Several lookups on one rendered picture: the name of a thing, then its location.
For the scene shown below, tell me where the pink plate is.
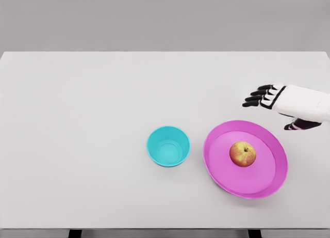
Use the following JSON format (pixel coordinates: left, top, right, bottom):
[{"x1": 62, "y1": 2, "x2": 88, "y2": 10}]
[{"x1": 203, "y1": 120, "x2": 288, "y2": 200}]

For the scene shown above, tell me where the red yellow apple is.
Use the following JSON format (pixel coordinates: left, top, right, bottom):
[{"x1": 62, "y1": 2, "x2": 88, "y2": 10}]
[{"x1": 229, "y1": 141, "x2": 257, "y2": 168}]

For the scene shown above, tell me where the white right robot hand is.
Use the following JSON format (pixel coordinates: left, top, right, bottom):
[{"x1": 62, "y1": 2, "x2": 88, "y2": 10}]
[{"x1": 241, "y1": 83, "x2": 325, "y2": 131}]

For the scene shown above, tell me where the blue bowl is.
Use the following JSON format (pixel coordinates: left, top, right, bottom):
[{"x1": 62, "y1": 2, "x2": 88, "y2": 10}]
[{"x1": 146, "y1": 125, "x2": 191, "y2": 168}]

